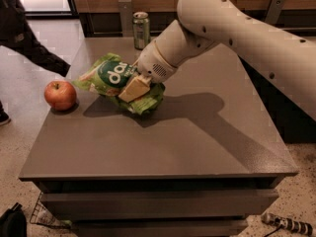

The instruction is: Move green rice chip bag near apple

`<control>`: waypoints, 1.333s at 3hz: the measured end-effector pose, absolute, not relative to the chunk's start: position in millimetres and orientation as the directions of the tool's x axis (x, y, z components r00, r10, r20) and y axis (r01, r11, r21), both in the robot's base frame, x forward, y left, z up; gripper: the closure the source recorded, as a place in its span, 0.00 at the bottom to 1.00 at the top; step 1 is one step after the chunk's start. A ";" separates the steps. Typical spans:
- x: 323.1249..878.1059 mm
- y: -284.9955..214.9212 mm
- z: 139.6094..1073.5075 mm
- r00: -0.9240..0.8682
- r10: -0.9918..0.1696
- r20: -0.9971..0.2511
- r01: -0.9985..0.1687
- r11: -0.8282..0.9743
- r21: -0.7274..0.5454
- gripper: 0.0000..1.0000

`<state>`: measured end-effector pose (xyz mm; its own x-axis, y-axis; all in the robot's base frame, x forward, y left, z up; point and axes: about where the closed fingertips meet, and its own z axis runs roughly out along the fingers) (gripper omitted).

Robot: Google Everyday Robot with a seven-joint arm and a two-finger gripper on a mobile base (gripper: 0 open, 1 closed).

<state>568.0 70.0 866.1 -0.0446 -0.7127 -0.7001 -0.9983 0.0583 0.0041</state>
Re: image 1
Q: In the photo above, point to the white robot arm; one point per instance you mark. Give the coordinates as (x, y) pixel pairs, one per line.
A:
(286, 60)

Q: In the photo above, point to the black white striped tool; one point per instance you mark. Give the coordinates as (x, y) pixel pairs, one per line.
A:
(289, 224)

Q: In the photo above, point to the red apple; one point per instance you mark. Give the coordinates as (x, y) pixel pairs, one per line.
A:
(60, 95)

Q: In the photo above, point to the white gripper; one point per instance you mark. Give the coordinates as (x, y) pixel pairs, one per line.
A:
(152, 63)

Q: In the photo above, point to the left metal bracket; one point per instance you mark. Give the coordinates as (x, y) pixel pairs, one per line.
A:
(125, 13)

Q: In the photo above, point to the wire basket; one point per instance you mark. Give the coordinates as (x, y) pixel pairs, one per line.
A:
(41, 216)

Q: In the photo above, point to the metal bracket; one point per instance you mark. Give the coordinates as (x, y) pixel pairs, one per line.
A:
(274, 11)
(125, 13)

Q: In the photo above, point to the black bag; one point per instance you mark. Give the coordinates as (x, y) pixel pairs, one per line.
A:
(13, 222)

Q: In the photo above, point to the person in dark clothes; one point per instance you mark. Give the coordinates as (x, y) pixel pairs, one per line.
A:
(16, 34)

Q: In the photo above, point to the green soda can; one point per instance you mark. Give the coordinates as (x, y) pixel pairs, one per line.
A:
(141, 30)

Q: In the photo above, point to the green rice chip bag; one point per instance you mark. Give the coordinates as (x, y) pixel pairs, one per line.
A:
(109, 75)

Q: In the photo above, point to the right metal bracket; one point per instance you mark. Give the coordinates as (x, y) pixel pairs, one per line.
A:
(274, 11)

